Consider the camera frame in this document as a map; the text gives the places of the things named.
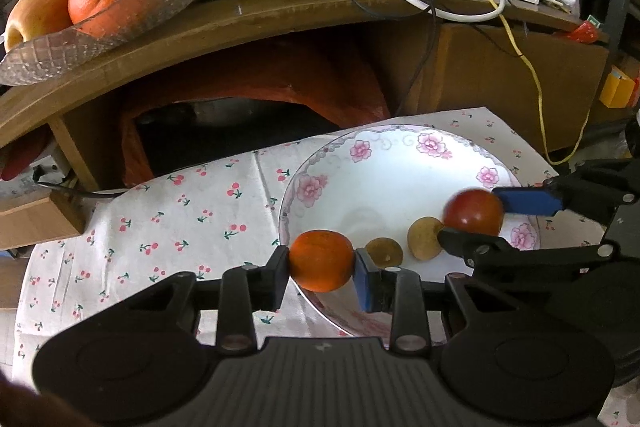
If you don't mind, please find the small tangerine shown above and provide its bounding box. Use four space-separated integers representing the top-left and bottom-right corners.
289 230 355 293

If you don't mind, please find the wooden block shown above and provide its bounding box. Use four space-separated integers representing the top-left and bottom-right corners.
0 193 87 251

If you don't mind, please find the white floral plate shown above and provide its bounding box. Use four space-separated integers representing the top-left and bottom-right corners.
277 124 542 339

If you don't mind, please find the brown longan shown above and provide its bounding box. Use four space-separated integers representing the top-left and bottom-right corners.
363 237 404 269
407 216 446 262

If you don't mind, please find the clear glass fruit dish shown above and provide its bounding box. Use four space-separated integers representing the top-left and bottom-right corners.
0 0 222 88

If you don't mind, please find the small red packet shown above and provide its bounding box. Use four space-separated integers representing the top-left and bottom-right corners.
564 19 602 44

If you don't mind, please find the small yellow box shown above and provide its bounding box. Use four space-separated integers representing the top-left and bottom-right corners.
599 66 638 108

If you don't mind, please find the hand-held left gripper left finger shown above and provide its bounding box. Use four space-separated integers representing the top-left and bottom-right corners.
125 247 292 353

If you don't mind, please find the cherry print tablecloth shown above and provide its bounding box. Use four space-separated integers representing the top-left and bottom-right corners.
12 107 640 427

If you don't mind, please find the thin black cable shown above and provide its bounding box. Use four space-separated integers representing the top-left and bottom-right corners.
36 181 132 198

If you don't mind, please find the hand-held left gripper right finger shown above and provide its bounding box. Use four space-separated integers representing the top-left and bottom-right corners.
355 249 546 354

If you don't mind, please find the red plastic object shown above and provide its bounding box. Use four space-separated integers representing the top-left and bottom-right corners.
0 139 48 182

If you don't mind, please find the cardboard box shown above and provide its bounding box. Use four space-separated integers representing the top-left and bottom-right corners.
434 21 612 154

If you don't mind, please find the yellow red apple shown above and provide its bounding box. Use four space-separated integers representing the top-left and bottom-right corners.
4 0 74 53

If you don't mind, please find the curved wooden shelf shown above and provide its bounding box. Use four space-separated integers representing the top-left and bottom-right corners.
0 0 612 194

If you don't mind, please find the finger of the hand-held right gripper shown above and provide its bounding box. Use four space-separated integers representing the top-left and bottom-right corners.
492 159 633 219
437 227 620 269

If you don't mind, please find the tangle of cables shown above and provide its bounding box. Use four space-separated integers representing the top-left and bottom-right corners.
217 0 592 166

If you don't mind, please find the red tomato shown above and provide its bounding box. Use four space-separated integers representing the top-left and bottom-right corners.
443 189 505 238

